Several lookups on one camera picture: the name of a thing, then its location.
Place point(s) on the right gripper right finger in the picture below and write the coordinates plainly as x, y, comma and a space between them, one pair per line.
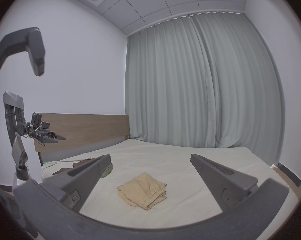
222, 184

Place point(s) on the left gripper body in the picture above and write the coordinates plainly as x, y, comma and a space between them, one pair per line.
45, 136

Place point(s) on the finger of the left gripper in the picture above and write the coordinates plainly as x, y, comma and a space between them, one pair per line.
51, 141
60, 137

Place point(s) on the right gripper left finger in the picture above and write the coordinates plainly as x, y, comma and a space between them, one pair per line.
83, 184

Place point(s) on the tan shorts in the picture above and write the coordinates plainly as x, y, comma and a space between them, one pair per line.
140, 189

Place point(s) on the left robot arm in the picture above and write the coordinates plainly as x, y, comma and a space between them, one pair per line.
14, 119

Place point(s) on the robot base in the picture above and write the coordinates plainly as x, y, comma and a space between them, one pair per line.
21, 187

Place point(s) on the bed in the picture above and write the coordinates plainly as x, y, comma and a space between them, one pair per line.
190, 159

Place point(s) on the brown garment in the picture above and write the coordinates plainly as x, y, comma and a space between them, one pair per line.
63, 171

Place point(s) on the green garment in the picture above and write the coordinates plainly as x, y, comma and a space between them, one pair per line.
108, 171

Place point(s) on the grey-green curtain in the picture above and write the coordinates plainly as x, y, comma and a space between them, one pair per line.
190, 84

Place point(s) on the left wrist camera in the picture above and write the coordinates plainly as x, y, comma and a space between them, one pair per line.
46, 125

